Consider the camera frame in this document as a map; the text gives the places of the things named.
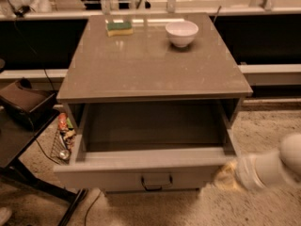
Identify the wire basket with items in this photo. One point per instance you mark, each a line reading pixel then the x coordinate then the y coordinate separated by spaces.
pixel 64 140

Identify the green and yellow sponge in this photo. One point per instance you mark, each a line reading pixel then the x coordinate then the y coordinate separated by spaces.
pixel 119 29

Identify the black drawer handle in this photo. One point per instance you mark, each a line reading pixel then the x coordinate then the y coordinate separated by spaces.
pixel 156 181

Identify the dark brown box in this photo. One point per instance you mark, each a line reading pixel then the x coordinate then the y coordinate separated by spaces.
pixel 26 105

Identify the white ceramic bowl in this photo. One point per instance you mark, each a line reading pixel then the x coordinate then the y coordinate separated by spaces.
pixel 181 33

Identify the grey top drawer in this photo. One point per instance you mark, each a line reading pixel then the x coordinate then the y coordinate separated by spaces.
pixel 118 143

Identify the grey cabinet with glossy top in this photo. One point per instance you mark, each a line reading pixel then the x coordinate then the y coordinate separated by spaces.
pixel 145 67

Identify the black side table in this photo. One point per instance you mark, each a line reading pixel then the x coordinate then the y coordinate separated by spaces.
pixel 14 141

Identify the padded gripper body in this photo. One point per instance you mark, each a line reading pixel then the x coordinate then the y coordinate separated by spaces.
pixel 245 172

